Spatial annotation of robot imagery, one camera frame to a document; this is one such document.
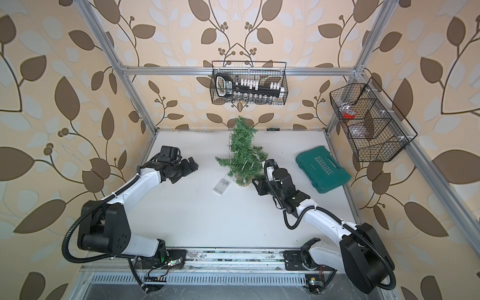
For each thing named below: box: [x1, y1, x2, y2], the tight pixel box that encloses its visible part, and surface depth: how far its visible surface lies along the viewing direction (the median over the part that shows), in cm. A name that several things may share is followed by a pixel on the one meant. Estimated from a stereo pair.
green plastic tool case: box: [295, 145, 352, 194], surface depth 98 cm
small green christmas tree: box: [215, 116, 269, 187], surface depth 77 cm
